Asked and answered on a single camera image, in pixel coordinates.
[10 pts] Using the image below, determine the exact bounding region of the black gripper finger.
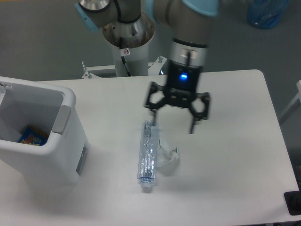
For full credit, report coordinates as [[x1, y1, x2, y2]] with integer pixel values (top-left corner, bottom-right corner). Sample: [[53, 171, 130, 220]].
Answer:
[[144, 81, 166, 126], [189, 92, 211, 134]]

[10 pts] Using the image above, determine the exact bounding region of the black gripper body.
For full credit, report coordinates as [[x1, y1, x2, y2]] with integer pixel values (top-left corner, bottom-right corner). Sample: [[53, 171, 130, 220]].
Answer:
[[163, 60, 203, 109]]

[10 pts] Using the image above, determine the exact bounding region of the white trash can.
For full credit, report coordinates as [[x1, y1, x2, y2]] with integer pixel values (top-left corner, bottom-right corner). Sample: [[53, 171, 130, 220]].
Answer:
[[0, 77, 89, 186]]

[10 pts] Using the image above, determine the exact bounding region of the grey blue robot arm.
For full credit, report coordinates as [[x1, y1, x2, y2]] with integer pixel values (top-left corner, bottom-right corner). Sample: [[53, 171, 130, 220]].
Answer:
[[75, 0, 219, 125]]

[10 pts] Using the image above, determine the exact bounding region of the crushed clear plastic bottle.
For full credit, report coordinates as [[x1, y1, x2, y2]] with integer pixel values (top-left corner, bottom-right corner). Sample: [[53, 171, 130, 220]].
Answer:
[[137, 121, 159, 193]]

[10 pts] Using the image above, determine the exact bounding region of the blue plastic bag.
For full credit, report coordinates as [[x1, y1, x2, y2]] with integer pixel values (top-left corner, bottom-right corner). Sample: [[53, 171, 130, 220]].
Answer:
[[246, 0, 290, 29]]

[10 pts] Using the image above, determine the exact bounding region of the blue snack packet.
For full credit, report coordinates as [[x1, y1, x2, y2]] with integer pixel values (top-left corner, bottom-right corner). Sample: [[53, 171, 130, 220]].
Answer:
[[18, 125, 49, 146]]

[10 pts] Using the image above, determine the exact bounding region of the black device at table edge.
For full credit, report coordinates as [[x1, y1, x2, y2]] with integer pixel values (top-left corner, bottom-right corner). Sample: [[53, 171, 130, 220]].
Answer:
[[284, 191, 301, 216]]

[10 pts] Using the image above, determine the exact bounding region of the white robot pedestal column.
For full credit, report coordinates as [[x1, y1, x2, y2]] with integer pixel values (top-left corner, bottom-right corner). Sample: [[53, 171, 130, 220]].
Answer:
[[102, 13, 156, 77]]

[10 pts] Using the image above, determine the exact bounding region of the white pedestal base frame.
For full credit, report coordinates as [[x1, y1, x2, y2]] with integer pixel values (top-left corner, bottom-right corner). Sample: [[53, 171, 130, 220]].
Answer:
[[81, 56, 167, 79]]

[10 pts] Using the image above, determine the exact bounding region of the black pedestal cable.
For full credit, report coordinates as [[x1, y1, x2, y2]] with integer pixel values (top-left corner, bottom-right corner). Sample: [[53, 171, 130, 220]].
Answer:
[[119, 37, 132, 77]]

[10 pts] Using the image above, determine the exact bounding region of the white furniture frame right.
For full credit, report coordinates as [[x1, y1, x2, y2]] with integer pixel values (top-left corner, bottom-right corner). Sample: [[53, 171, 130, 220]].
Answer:
[[278, 81, 301, 125]]

